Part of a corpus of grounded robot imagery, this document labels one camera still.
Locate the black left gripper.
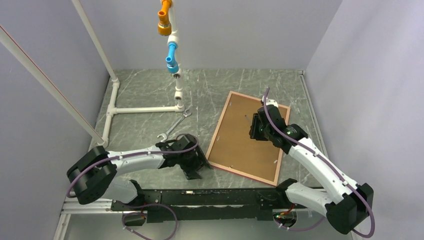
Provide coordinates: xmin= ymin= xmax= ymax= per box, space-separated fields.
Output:
xmin=178 ymin=145 xmax=213 ymax=180

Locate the pink wooden photo frame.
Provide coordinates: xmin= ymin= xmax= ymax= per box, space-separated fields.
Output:
xmin=205 ymin=91 xmax=284 ymax=187

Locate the yellow black screwdriver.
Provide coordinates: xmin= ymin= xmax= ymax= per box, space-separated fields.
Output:
xmin=244 ymin=115 xmax=253 ymax=128

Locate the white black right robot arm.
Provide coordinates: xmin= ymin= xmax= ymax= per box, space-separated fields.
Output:
xmin=249 ymin=99 xmax=375 ymax=238

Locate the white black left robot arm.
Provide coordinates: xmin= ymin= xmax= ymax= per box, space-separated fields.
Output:
xmin=66 ymin=133 xmax=211 ymax=210

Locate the silver combination wrench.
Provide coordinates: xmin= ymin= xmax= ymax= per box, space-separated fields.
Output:
xmin=157 ymin=109 xmax=192 ymax=143

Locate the white PVC pipe stand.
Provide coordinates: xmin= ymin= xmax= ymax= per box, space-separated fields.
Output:
xmin=72 ymin=0 xmax=188 ymax=147

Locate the blue pipe fitting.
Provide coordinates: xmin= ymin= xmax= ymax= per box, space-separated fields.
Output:
xmin=165 ymin=42 xmax=179 ymax=74

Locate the orange pipe fitting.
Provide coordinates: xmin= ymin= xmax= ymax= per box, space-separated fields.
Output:
xmin=157 ymin=0 xmax=173 ymax=36

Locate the white diagonal pole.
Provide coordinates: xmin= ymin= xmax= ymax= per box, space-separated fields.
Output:
xmin=0 ymin=26 xmax=106 ymax=145

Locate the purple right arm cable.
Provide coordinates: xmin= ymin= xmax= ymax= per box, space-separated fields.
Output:
xmin=262 ymin=87 xmax=376 ymax=239

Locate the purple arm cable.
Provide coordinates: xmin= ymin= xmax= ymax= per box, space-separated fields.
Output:
xmin=262 ymin=87 xmax=376 ymax=239
xmin=66 ymin=133 xmax=200 ymax=240

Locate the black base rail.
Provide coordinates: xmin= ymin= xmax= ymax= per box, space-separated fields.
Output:
xmin=110 ymin=187 xmax=307 ymax=223

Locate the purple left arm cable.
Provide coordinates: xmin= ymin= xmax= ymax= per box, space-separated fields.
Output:
xmin=66 ymin=133 xmax=200 ymax=240

